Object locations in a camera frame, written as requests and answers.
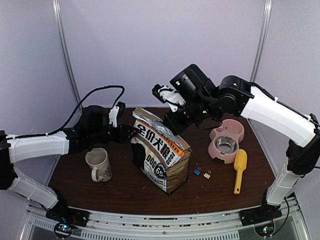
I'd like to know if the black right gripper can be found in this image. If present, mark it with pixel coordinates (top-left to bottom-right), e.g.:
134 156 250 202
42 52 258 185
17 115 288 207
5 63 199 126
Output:
162 95 217 136

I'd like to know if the dog food bag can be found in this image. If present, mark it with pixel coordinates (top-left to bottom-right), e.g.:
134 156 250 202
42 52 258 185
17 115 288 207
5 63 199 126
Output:
130 107 192 195

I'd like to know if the blue binder clip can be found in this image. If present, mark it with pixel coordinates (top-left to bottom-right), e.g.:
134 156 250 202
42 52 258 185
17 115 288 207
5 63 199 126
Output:
193 167 202 176

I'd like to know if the yellow binder clip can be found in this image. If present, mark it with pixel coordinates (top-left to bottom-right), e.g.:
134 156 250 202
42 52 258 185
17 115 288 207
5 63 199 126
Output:
203 170 212 179

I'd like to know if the yellow plastic scoop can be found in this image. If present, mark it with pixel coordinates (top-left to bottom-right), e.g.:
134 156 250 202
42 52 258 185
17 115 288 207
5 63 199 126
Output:
233 149 248 195

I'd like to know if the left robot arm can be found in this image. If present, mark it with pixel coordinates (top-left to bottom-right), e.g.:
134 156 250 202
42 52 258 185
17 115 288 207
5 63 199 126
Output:
0 105 139 222

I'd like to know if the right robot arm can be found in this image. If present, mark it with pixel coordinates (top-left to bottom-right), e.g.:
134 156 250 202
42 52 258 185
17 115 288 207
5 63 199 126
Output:
153 64 320 221

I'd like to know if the pink double pet bowl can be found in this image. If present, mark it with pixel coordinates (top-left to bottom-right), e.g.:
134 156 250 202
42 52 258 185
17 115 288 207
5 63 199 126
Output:
207 118 245 164

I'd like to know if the cream ceramic mug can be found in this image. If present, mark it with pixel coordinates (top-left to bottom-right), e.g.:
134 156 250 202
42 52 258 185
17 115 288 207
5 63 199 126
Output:
85 147 113 183

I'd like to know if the steel bowl insert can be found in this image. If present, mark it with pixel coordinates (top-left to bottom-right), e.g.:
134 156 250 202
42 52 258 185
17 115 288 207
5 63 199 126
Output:
214 136 239 154

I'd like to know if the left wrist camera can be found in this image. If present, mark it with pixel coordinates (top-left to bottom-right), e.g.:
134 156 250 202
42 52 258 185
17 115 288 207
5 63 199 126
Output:
108 101 126 128

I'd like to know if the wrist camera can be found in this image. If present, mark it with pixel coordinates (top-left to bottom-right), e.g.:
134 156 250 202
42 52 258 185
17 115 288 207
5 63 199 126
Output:
108 101 126 128
152 84 186 112

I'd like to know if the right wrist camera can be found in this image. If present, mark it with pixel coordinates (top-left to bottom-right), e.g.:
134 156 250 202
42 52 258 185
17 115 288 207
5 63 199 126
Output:
152 84 186 112

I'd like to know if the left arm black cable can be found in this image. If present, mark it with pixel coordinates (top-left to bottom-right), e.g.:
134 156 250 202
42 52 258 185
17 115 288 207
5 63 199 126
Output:
4 85 126 141

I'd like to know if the aluminium front rail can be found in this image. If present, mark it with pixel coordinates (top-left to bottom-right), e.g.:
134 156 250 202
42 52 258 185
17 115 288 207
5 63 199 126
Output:
24 194 305 240

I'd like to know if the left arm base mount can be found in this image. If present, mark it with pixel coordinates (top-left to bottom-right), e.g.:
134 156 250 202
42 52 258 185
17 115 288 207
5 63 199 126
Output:
42 207 90 240

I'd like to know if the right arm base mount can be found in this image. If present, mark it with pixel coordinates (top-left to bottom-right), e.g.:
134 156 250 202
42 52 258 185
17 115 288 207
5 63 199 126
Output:
239 206 283 238

